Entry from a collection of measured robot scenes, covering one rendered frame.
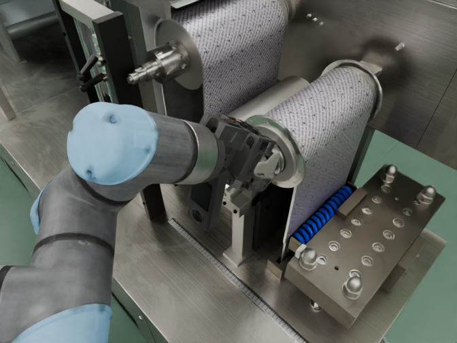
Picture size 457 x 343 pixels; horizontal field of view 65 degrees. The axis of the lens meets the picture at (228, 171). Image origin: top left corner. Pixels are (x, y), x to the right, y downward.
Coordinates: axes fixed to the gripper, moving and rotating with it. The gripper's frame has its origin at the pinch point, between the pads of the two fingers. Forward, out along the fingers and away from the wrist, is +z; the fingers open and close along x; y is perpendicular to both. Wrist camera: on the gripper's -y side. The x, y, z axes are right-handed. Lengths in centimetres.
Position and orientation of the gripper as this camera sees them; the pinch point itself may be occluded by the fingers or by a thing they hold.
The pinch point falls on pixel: (262, 173)
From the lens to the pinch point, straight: 62.5
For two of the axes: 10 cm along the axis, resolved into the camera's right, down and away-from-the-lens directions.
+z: 5.4, 0.4, 8.4
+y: 4.5, -8.6, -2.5
